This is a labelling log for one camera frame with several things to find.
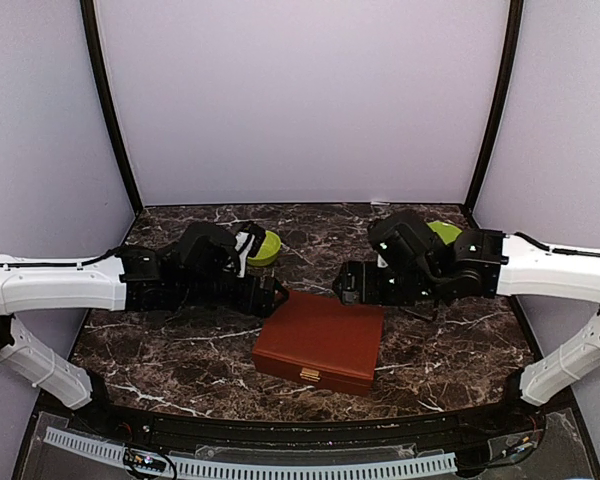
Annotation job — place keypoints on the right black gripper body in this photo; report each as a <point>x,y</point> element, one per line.
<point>380,292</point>

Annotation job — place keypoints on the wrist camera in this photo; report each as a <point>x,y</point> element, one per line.
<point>402,238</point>
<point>248,242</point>

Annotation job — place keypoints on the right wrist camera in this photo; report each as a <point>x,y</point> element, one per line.
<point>402,238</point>

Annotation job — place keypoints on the white slotted cable duct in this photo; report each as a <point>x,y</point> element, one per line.
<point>251,464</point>

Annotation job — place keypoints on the right black frame post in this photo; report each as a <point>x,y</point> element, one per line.
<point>500,93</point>

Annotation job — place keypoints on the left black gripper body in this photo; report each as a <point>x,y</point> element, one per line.
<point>245,303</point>

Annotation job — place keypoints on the small circuit board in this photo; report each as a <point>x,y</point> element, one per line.
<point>140,460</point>

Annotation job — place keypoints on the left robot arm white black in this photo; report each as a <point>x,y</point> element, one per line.
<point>206,266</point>

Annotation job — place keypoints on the green bowl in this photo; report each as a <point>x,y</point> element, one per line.
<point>268,252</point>

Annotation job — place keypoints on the red jewelry box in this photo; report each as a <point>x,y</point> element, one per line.
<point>318,341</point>

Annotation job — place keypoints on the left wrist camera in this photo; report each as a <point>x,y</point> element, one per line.
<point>248,242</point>

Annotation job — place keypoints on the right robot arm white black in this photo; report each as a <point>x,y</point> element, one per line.
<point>485,263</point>

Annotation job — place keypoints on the green plate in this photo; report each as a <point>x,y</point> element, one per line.
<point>447,232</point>

